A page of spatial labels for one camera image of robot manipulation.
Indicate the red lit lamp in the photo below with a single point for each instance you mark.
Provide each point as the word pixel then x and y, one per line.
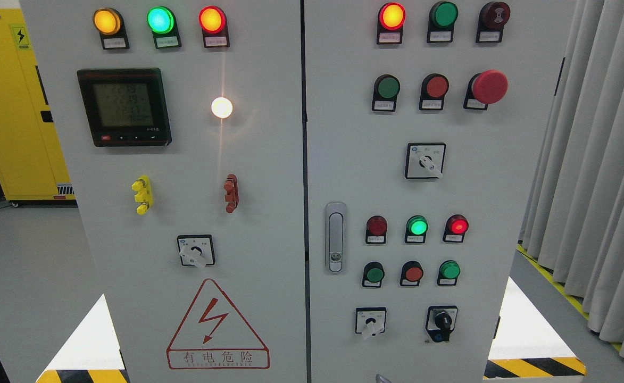
pixel 455 228
pixel 390 22

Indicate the green lamp lower right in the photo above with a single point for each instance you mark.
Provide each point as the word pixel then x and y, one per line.
pixel 448 273

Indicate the white lit indicator lamp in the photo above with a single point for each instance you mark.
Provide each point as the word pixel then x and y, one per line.
pixel 222 107

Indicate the white selector switch left door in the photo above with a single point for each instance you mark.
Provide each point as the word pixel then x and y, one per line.
pixel 196 250

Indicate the red terminal connector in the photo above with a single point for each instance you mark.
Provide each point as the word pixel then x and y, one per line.
pixel 231 190

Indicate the red push button upper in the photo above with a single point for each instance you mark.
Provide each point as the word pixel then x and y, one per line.
pixel 433 90

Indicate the green push button lower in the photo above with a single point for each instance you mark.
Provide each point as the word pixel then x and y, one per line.
pixel 373 275

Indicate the black digital power meter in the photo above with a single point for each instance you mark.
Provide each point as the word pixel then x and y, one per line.
pixel 125 107

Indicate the yellow indicator lamp top left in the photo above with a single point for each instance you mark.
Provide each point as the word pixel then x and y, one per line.
pixel 111 29

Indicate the green push button upper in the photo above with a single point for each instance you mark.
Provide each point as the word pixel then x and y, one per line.
pixel 385 92

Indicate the grey right cabinet door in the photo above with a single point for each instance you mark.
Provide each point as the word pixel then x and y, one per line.
pixel 358 157

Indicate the white selector switch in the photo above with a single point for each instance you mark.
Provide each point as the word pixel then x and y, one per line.
pixel 370 321
pixel 424 161

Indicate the silver door latch handle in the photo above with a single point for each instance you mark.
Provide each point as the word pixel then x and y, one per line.
pixel 335 214

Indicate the red push button lower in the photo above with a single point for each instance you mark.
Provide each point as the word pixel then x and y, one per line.
pixel 411 274

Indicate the red push button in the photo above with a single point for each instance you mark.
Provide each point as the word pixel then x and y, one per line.
pixel 411 274
pixel 433 90

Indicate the grey curtain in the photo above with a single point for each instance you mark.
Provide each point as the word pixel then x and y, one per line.
pixel 574 221

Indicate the red lit lamp top right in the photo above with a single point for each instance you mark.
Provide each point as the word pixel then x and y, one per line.
pixel 390 22

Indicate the dark red unlit lamp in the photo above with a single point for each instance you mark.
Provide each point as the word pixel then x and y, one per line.
pixel 376 230

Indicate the white selector switch lower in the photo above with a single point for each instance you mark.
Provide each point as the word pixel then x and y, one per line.
pixel 370 321

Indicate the red lit lamp middle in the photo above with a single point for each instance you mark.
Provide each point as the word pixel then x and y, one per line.
pixel 455 228

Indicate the green push button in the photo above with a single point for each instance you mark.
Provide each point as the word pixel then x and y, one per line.
pixel 385 92
pixel 373 275

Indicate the green lit lamp middle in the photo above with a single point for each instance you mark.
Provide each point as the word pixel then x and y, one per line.
pixel 416 229

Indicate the red indicator lamp top left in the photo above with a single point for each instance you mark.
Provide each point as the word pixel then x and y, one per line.
pixel 214 27

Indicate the black selector switch lower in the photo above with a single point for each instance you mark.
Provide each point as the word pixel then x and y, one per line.
pixel 440 322

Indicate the green indicator lamp top left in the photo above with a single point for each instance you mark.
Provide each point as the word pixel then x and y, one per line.
pixel 162 22

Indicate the red electric danger warning sticker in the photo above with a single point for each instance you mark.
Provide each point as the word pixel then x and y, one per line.
pixel 213 334

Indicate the white selector switch upper right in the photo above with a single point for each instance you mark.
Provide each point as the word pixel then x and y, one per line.
pixel 424 161

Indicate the grey left cabinet door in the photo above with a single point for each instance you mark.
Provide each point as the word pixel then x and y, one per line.
pixel 259 248

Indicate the green unlit lamp top right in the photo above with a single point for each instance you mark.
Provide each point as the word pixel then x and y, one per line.
pixel 441 21

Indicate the red emergency stop mushroom button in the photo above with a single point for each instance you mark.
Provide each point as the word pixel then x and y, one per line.
pixel 485 88

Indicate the yellow safety cabinet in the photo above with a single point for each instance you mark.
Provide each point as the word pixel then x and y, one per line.
pixel 32 165

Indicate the grey cabinet door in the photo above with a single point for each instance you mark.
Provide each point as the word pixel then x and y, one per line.
pixel 259 248
pixel 358 157

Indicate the yellow terminal connector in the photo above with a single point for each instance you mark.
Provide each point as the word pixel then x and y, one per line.
pixel 143 194

